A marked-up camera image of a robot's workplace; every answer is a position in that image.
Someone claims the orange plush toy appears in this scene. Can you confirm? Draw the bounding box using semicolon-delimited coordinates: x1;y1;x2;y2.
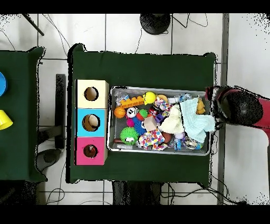
196;98;206;115

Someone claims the mint green cloth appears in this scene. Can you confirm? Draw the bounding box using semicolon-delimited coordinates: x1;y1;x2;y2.
179;97;216;144

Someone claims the silver mesh bin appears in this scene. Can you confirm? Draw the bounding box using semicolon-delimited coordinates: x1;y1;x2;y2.
107;86;213;156

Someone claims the wooden three-hole box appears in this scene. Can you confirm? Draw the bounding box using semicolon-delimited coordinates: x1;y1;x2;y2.
75;79;110;166

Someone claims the cream white cloth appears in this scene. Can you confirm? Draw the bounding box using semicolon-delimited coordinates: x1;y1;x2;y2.
158;105;185;134

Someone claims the yellow ball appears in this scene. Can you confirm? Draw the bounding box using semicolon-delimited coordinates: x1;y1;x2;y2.
142;91;157;106

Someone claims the beige cardboard block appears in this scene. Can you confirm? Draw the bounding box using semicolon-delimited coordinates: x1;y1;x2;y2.
143;115;158;132

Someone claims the polka dot cloth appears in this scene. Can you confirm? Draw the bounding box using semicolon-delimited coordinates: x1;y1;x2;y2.
136;128;168;151

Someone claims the orange toy block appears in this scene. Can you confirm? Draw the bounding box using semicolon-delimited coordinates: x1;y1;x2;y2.
119;95;145;109

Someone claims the black round stand base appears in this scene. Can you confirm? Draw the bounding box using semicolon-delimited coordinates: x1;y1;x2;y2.
139;13;171;35

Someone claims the green spiky ball toy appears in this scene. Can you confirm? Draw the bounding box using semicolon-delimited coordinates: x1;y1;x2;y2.
119;126;140;146

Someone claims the orange toy basketball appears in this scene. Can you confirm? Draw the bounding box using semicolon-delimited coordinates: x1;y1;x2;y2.
113;106;127;119

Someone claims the black upright panel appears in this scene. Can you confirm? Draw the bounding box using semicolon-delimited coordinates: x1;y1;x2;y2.
54;73;66;150

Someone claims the black rod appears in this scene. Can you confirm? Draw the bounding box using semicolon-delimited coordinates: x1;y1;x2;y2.
22;13;45;36

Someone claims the dark green side tablecloth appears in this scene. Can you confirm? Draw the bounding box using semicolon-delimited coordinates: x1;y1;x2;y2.
0;46;47;182

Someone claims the yellow cup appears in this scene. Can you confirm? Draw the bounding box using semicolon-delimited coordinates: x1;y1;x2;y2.
0;109;14;131

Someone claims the blue cup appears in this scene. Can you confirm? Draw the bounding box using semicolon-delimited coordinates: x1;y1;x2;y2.
0;71;8;97

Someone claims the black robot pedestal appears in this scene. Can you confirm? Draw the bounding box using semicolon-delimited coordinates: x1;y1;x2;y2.
111;180;165;205

